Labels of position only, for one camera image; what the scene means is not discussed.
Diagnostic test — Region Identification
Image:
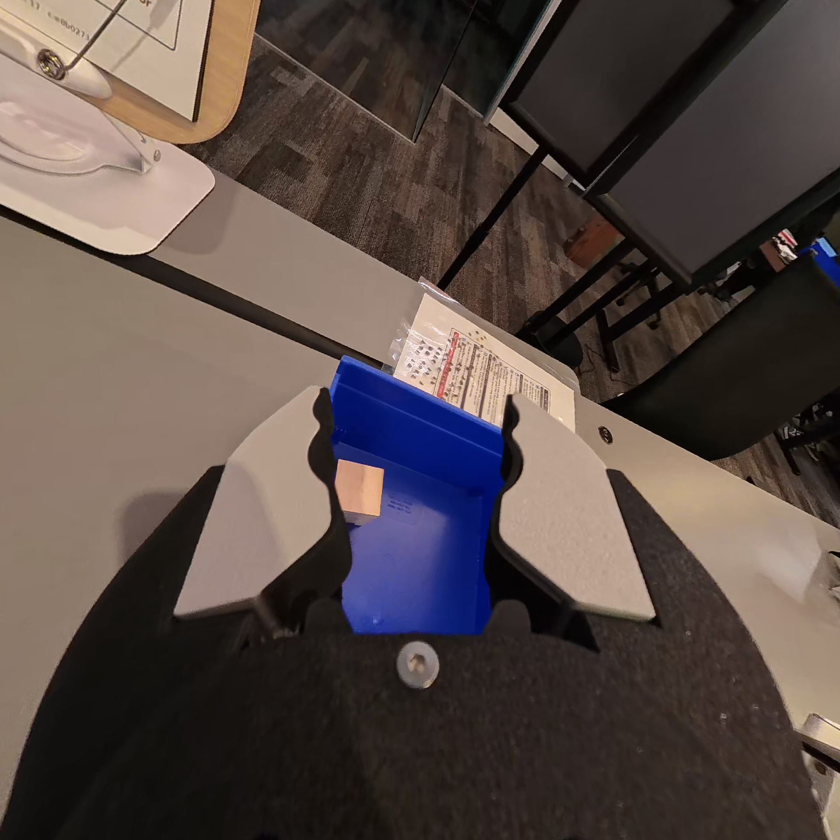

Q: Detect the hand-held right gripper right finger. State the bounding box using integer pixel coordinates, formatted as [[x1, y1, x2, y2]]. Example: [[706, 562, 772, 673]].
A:
[[484, 392, 657, 637]]

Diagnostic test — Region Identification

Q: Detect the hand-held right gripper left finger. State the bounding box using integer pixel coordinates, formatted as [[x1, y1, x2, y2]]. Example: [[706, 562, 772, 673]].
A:
[[174, 386, 353, 637]]

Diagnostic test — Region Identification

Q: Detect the wooden cube with blue tape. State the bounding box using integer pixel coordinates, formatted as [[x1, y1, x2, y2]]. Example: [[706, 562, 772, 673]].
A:
[[335, 459, 385, 524]]

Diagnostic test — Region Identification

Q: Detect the blue plastic bin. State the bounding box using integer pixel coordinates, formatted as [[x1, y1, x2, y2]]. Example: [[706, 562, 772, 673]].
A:
[[330, 356, 506, 636]]

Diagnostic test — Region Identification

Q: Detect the instruction sheet in plastic bag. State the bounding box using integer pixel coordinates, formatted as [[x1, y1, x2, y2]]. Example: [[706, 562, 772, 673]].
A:
[[384, 277, 581, 435]]

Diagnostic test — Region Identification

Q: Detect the black chair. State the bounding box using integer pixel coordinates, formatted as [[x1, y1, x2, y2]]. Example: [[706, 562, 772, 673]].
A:
[[600, 252, 840, 473]]

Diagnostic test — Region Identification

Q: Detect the brown box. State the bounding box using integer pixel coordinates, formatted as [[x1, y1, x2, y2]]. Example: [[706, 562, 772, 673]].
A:
[[563, 213, 624, 269]]

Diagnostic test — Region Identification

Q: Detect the grey metal clamp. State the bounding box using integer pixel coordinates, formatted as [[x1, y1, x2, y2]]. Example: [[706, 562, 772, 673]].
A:
[[791, 712, 840, 840]]

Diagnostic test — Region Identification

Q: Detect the white stand with flat base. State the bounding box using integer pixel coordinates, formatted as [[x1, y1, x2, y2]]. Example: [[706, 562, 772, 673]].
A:
[[0, 49, 216, 256]]

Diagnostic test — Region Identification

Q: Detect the blue crate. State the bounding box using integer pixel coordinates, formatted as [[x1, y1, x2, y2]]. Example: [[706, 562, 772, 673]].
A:
[[797, 239, 840, 290]]

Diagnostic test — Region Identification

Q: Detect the wood-framed white board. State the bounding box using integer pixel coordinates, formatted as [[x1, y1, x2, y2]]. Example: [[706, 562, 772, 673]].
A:
[[0, 0, 262, 145]]

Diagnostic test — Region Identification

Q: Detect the dark glass partition panel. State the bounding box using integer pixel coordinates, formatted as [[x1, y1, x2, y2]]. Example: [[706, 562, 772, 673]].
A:
[[255, 0, 562, 142]]

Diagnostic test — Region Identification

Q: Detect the grey desk with black frame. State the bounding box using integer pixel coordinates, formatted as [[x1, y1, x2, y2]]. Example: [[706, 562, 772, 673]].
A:
[[518, 0, 840, 375], [436, 0, 788, 290]]

